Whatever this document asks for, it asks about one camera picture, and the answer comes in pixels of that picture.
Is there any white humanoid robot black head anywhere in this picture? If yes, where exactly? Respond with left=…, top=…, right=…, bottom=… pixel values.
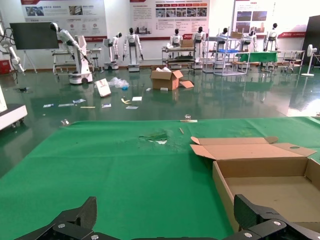
left=122, top=27, right=145, bottom=73
left=103, top=31, right=123, bottom=71
left=213, top=27, right=230, bottom=70
left=262, top=22, right=280, bottom=52
left=191, top=26, right=207, bottom=70
left=241, top=29, right=258, bottom=53
left=169, top=28, right=184, bottom=48

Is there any green tablecloth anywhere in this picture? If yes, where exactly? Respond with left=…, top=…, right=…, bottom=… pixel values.
left=0, top=116, right=320, bottom=240

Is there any table with green cloth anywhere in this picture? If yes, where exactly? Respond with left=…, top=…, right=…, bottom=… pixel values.
left=235, top=50, right=279, bottom=73

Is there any metal frame table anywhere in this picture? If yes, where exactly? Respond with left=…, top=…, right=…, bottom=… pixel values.
left=51, top=48, right=103, bottom=75

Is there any humanoid robot on wheeled base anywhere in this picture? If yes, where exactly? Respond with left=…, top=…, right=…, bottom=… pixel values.
left=49, top=22, right=93, bottom=85

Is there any flat cardboard piece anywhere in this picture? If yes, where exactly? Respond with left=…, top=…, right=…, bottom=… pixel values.
left=178, top=79, right=195, bottom=89

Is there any black wall panel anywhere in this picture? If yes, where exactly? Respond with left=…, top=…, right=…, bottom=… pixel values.
left=301, top=15, right=320, bottom=67

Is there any wall poster red white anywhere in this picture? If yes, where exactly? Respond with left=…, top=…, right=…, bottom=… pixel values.
left=20, top=0, right=108, bottom=39
left=232, top=0, right=308, bottom=39
left=129, top=0, right=211, bottom=41

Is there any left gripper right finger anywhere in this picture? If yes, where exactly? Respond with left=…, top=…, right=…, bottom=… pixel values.
left=224, top=194, right=320, bottom=240

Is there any red box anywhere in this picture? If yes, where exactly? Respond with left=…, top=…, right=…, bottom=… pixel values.
left=0, top=59, right=12, bottom=75

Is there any grey work table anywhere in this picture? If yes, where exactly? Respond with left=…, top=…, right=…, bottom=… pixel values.
left=276, top=49, right=307, bottom=67

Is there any brown cardboard box open lid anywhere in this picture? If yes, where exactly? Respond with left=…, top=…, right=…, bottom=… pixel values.
left=189, top=136, right=320, bottom=233

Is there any black display screen on stand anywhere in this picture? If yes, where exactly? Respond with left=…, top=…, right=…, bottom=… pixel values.
left=9, top=21, right=60, bottom=74

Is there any black round stool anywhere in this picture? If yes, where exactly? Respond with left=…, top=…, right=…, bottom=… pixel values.
left=281, top=58, right=295, bottom=74

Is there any grey metal frame rack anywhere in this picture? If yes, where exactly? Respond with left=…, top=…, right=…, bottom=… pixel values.
left=202, top=32, right=251, bottom=76

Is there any white standing fan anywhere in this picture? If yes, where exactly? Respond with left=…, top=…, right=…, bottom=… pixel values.
left=300, top=44, right=319, bottom=77

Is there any white machine cabinet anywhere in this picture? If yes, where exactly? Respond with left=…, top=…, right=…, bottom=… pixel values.
left=0, top=84, right=28, bottom=131

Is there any open cardboard shipping box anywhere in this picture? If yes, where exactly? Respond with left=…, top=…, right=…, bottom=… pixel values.
left=149, top=66, right=185, bottom=91

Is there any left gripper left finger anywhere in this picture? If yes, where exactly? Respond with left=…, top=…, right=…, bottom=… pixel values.
left=14, top=196, right=111, bottom=240

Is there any metal cart table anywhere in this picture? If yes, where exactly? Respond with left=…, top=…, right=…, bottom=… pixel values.
left=161, top=45, right=196, bottom=70

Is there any clear plastic bag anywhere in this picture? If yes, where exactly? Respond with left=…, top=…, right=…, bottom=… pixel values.
left=107, top=76, right=131, bottom=90

